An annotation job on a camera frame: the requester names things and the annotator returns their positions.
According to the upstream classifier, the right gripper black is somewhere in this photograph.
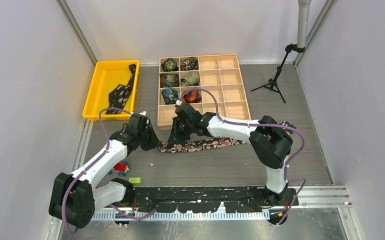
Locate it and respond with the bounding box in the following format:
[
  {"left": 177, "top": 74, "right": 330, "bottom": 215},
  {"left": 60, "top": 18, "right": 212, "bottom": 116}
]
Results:
[{"left": 168, "top": 116, "right": 194, "bottom": 144}]

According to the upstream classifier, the pink floral black tie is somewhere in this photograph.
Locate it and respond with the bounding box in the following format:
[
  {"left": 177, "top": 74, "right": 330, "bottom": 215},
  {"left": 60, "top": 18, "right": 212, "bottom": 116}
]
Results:
[{"left": 156, "top": 119, "right": 297, "bottom": 153}]

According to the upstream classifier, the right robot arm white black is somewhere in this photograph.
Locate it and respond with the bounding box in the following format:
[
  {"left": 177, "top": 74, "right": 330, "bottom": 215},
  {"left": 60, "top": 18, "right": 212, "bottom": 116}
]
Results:
[{"left": 168, "top": 102, "right": 293, "bottom": 206}]

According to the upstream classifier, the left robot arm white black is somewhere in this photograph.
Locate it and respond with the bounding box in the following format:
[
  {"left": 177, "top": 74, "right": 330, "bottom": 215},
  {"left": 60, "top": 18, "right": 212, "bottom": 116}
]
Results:
[{"left": 48, "top": 112, "right": 160, "bottom": 229}]

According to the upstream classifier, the orange navy striped rolled tie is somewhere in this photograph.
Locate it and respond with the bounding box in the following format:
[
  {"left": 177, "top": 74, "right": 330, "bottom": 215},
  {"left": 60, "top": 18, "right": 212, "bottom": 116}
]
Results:
[{"left": 181, "top": 89, "right": 202, "bottom": 104}]

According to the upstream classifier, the blue paisley rolled tie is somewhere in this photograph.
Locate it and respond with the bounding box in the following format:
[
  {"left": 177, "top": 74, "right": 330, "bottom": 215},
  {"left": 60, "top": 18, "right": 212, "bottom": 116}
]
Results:
[{"left": 161, "top": 88, "right": 179, "bottom": 105}]

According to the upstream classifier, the red toy truck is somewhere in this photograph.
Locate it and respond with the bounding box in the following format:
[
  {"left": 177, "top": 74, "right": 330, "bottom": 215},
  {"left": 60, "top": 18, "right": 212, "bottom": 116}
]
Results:
[{"left": 107, "top": 161, "right": 130, "bottom": 177}]

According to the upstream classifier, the black patterned tie in bin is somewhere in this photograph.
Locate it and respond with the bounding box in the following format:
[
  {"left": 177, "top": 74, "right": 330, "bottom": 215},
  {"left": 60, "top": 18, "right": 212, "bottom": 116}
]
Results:
[{"left": 106, "top": 64, "right": 137, "bottom": 115}]

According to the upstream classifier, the olive paisley rolled tie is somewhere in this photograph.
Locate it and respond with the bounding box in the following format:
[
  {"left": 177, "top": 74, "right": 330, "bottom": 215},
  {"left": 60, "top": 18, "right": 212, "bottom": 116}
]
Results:
[{"left": 180, "top": 71, "right": 200, "bottom": 87}]

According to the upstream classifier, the wooden compartment tray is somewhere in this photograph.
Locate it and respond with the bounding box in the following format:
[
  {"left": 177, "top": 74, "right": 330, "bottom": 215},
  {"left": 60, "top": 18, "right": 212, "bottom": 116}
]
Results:
[{"left": 157, "top": 54, "right": 251, "bottom": 130}]

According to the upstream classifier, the teal brown rolled tie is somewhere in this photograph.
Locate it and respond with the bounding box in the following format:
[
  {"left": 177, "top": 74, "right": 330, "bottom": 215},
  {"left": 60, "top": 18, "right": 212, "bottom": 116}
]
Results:
[{"left": 159, "top": 73, "right": 180, "bottom": 88}]

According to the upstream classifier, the green block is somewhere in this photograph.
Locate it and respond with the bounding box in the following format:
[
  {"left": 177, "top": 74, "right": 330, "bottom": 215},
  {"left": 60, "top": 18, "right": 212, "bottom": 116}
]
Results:
[{"left": 128, "top": 177, "right": 142, "bottom": 185}]

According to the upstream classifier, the yellow plastic bin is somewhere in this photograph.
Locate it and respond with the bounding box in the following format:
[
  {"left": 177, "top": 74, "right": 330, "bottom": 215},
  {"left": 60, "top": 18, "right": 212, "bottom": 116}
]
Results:
[{"left": 82, "top": 59, "right": 140, "bottom": 121}]

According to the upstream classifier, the dark brown floral rolled tie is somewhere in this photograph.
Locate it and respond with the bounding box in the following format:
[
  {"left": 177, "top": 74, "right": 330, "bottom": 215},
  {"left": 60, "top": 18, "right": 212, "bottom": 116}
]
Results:
[{"left": 179, "top": 56, "right": 199, "bottom": 71}]

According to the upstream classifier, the dark green rolled tie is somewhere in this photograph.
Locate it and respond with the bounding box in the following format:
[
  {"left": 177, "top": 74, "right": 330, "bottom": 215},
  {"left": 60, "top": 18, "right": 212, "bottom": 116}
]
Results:
[{"left": 160, "top": 57, "right": 179, "bottom": 72}]

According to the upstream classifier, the black mini tripod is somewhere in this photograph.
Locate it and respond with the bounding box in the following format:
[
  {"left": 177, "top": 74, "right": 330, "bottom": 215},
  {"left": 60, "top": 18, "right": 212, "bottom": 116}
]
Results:
[{"left": 251, "top": 43, "right": 306, "bottom": 104}]

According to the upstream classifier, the grey vertical pole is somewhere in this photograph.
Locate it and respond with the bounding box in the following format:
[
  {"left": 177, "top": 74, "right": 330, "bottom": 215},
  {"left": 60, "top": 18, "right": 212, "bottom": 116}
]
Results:
[{"left": 296, "top": 0, "right": 312, "bottom": 49}]

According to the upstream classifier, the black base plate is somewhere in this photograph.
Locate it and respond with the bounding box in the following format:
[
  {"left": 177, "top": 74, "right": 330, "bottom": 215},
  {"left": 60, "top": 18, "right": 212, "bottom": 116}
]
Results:
[{"left": 112, "top": 186, "right": 297, "bottom": 214}]

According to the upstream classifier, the aluminium rail frame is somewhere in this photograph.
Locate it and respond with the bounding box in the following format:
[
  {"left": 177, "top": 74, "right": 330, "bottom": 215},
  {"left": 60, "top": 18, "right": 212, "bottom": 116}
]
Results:
[{"left": 48, "top": 187, "right": 352, "bottom": 223}]

